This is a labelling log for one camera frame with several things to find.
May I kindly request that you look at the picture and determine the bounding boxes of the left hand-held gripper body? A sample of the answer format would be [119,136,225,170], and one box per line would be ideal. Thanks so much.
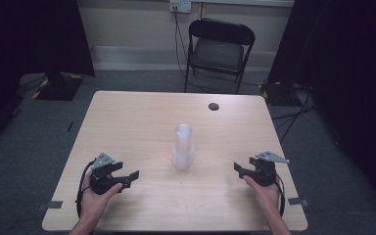
[89,152,125,196]

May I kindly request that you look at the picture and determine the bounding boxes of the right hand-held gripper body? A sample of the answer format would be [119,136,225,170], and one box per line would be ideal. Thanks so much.
[249,150,291,188]

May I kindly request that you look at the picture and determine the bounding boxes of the stack of translucent plastic cups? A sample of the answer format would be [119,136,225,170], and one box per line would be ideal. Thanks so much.
[171,122,195,171]

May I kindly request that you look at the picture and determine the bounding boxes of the person's left hand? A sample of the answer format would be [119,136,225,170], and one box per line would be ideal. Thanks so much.
[79,180,124,223]

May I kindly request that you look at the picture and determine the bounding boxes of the person's right hand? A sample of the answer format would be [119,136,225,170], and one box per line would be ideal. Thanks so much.
[242,174,282,214]

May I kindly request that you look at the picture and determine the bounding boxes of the grey tape strip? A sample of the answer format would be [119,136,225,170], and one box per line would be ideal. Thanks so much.
[36,200,64,212]
[287,197,309,208]

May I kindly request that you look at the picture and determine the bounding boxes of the black stand base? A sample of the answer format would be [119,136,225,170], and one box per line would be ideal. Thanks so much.
[259,78,297,108]
[30,71,85,102]

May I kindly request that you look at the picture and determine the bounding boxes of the black folding chair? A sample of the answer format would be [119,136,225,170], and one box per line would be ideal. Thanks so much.
[183,18,257,95]

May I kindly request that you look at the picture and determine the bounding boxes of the dark curtain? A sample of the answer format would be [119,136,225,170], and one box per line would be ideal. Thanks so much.
[266,0,376,218]
[0,0,96,155]

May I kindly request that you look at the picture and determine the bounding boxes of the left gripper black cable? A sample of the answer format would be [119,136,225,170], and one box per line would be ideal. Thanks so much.
[75,159,98,219]

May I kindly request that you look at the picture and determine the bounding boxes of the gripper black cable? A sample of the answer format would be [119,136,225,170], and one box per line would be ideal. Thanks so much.
[273,173,287,218]
[75,159,98,219]

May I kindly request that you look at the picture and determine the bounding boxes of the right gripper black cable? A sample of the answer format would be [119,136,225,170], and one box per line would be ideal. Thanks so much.
[273,173,287,218]

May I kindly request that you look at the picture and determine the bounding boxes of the black floor cables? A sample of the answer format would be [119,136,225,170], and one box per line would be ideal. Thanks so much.
[271,83,317,144]

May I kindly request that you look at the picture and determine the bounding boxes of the black cable from wall socket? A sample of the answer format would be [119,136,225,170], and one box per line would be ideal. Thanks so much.
[173,10,191,81]

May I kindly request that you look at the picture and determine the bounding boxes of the white wall socket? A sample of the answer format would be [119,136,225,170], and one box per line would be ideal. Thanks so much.
[168,0,193,15]

